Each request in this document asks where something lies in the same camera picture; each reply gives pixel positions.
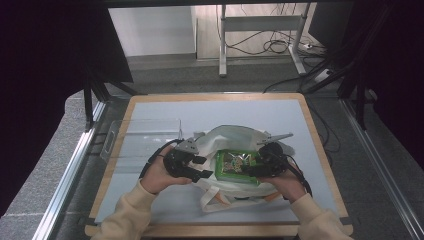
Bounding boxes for white table mat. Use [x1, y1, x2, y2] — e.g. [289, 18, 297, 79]
[94, 98, 338, 224]

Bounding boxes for clear plastic container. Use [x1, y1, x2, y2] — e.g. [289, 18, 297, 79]
[99, 118, 184, 174]

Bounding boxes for person's left hand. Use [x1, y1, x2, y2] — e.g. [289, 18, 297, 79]
[139, 144, 194, 196]

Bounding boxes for black metal stand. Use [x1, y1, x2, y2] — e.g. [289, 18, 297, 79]
[299, 6, 394, 131]
[82, 64, 138, 132]

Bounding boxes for right hand-held gripper black cable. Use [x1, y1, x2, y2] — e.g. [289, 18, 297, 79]
[282, 153, 314, 198]

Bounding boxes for aluminium rail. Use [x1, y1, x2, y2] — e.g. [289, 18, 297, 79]
[339, 98, 424, 240]
[31, 99, 108, 240]

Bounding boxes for white canvas bag green orange patches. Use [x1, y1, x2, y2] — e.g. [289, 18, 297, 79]
[191, 124, 298, 214]

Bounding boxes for tangle of black floor cables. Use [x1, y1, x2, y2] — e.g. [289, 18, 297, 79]
[224, 28, 328, 57]

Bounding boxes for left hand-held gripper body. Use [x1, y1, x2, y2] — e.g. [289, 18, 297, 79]
[162, 137, 201, 178]

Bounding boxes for white wall panel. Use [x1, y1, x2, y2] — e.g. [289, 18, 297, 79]
[108, 6, 198, 58]

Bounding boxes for hand-held gripper black cable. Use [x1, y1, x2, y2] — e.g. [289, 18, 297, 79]
[138, 138, 185, 180]
[282, 153, 314, 198]

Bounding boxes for white power strip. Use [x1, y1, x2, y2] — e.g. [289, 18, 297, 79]
[313, 68, 335, 84]

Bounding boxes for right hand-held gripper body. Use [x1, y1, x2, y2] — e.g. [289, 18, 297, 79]
[255, 132, 295, 178]

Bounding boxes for black curtain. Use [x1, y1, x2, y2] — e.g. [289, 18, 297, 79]
[0, 0, 134, 218]
[343, 0, 424, 169]

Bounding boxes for white metal desk frame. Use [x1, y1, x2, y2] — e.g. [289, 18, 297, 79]
[218, 3, 313, 78]

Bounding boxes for green snack packet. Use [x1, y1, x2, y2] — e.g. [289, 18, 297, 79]
[214, 148, 262, 186]

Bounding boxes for person's right hand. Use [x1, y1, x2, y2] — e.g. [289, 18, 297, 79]
[258, 162, 308, 205]

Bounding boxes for left hand-held gripper black cable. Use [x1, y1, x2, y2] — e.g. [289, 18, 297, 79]
[138, 138, 185, 180]

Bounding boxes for black cable beside table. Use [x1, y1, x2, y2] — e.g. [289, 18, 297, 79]
[306, 98, 342, 156]

